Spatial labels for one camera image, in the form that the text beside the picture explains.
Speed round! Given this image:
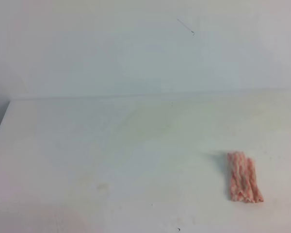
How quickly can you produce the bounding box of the pink white striped rag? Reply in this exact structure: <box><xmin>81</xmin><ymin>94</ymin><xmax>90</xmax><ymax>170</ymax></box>
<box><xmin>227</xmin><ymin>151</ymin><xmax>264</xmax><ymax>203</ymax></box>

